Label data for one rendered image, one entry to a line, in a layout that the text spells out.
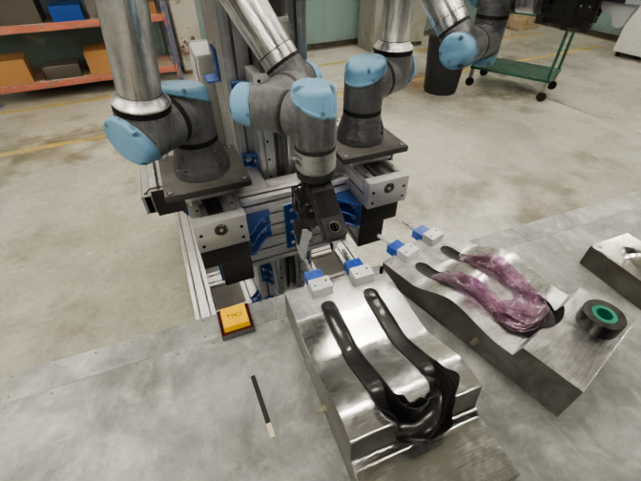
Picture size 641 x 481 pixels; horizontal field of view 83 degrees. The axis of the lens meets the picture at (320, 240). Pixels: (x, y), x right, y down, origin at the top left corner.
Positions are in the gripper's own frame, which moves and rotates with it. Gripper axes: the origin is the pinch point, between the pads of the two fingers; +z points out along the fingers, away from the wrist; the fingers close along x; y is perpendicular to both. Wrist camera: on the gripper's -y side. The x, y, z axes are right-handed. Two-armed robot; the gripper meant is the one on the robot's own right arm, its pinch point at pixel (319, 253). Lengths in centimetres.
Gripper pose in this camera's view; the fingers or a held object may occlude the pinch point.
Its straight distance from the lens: 79.6
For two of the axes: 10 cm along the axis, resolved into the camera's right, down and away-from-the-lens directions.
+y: -3.6, -6.2, 7.0
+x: -9.3, 2.4, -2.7
